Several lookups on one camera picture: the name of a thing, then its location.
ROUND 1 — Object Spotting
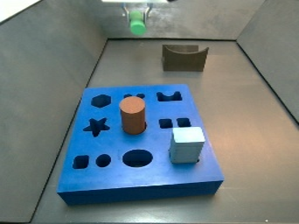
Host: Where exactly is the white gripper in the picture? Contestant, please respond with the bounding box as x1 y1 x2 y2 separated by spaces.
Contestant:
101 0 168 19

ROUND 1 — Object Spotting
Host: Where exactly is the green oval cylinder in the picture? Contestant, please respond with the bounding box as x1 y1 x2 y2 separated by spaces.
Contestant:
129 10 145 35

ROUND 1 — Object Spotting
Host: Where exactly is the black curved fixture stand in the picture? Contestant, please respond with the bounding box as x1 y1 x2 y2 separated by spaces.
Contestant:
163 45 209 72

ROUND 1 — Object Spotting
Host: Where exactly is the brown cylinder peg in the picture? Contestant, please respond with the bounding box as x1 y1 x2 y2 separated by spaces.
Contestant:
119 96 145 135

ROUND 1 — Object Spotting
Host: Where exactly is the light blue square peg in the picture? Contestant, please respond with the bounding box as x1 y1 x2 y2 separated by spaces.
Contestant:
169 127 205 164

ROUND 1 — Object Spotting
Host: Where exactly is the blue foam shape-sorter block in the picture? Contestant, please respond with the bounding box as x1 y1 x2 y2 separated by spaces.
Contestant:
57 84 224 205

